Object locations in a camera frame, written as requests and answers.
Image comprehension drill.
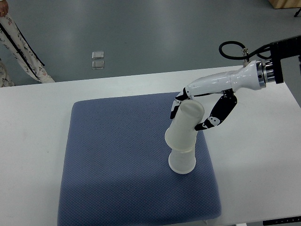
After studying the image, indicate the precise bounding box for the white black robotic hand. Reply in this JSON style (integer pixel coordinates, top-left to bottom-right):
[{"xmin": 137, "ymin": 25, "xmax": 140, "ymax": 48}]
[{"xmin": 170, "ymin": 60, "xmax": 272, "ymax": 131}]

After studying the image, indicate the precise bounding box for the person in patterned trousers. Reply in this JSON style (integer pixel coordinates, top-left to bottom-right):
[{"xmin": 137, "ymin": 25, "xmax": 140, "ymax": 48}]
[{"xmin": 0, "ymin": 0, "xmax": 55, "ymax": 84}]

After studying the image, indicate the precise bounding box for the upper metal floor plate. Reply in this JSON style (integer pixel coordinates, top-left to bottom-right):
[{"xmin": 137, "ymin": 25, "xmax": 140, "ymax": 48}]
[{"xmin": 92, "ymin": 50, "xmax": 104, "ymax": 59}]

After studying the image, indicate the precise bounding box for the wooden box corner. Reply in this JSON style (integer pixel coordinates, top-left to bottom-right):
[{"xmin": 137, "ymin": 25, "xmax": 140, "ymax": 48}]
[{"xmin": 268, "ymin": 0, "xmax": 301, "ymax": 9}]

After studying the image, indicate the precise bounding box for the white paper cup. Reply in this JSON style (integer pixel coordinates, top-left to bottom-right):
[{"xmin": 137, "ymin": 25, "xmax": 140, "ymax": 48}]
[
  {"xmin": 168, "ymin": 146, "xmax": 196, "ymax": 175},
  {"xmin": 165, "ymin": 100, "xmax": 205, "ymax": 152}
]

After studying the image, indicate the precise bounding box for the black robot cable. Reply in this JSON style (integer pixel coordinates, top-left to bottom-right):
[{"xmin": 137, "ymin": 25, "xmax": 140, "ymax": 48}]
[{"xmin": 218, "ymin": 41, "xmax": 273, "ymax": 62}]

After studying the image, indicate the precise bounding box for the white paper cup on cushion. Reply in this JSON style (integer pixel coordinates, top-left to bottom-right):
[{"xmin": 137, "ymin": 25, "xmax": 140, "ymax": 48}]
[{"xmin": 168, "ymin": 146, "xmax": 196, "ymax": 175}]

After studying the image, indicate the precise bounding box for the black tripod leg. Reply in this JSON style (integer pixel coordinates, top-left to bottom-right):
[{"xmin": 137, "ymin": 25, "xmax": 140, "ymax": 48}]
[{"xmin": 294, "ymin": 8, "xmax": 301, "ymax": 17}]

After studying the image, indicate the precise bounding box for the metal floor plate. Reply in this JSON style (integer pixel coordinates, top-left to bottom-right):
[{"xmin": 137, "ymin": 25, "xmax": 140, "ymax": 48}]
[
  {"xmin": 92, "ymin": 50, "xmax": 104, "ymax": 59},
  {"xmin": 92, "ymin": 60, "xmax": 104, "ymax": 70}
]

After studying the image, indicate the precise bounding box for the black label strip table edge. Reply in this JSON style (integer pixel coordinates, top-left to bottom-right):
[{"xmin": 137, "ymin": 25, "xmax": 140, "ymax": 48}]
[{"xmin": 263, "ymin": 216, "xmax": 301, "ymax": 226}]

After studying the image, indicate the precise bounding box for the blue grey square cushion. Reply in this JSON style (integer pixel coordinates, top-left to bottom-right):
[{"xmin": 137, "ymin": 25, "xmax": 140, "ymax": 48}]
[{"xmin": 57, "ymin": 93, "xmax": 222, "ymax": 226}]

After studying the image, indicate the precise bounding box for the lower metal floor plate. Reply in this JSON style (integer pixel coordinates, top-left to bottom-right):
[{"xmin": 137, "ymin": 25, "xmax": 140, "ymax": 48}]
[{"xmin": 92, "ymin": 60, "xmax": 104, "ymax": 70}]

